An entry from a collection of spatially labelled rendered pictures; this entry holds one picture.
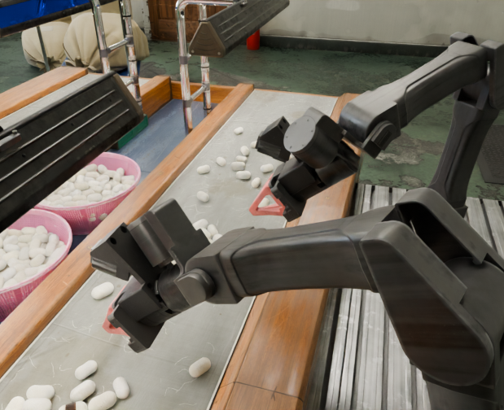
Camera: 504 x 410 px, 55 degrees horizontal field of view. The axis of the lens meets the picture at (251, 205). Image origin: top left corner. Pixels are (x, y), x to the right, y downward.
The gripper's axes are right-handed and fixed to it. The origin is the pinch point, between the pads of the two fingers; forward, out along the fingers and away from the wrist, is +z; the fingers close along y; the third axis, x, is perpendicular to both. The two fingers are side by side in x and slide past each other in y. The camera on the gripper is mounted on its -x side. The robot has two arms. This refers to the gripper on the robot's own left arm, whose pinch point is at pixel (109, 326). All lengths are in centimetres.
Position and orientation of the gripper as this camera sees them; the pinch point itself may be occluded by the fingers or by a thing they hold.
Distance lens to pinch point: 72.7
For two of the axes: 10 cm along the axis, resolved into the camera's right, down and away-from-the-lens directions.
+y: -2.8, 5.1, -8.2
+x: 6.3, 7.4, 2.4
